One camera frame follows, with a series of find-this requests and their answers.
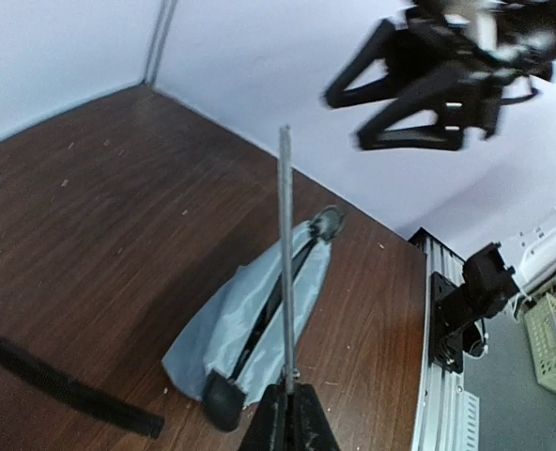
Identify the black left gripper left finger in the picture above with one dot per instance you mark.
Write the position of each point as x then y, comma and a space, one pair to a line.
267, 430

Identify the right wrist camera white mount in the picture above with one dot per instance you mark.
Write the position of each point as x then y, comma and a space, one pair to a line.
516, 33

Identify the black comb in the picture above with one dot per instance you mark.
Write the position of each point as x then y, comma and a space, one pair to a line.
77, 395

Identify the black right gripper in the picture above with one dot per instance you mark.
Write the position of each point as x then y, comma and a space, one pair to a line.
484, 84

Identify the right aluminium corner post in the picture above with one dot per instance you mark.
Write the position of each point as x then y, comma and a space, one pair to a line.
157, 44

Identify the grey zip pouch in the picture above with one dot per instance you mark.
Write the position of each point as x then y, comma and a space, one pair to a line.
233, 347

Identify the beige plastic basket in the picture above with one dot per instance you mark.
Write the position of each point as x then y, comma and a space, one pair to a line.
541, 328

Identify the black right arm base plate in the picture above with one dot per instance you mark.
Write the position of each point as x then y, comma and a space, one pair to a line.
455, 328

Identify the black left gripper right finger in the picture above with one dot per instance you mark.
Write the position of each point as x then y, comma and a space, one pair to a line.
309, 429

